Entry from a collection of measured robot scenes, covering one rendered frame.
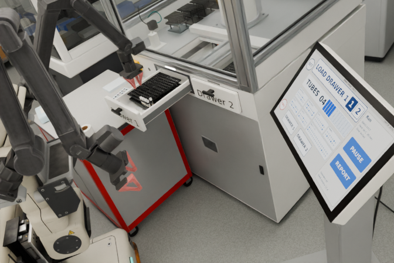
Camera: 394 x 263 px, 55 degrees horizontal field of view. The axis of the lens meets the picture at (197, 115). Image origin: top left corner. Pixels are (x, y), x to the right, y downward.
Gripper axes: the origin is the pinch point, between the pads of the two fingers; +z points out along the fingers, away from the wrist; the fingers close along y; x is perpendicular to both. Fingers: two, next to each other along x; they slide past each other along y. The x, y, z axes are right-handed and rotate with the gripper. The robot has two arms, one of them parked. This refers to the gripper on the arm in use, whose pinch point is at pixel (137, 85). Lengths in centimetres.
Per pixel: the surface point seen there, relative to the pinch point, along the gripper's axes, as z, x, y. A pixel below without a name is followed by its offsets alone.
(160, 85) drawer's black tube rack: 7.9, 0.0, -12.0
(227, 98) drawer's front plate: 8.2, 37.8, -20.8
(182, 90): 10.8, 10.0, -17.1
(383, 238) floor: 97, 99, -49
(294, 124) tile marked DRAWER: -5, 82, -9
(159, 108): 11.3, 10.1, -1.6
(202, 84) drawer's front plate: 5.3, 22.5, -20.7
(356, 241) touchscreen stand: 42, 105, -9
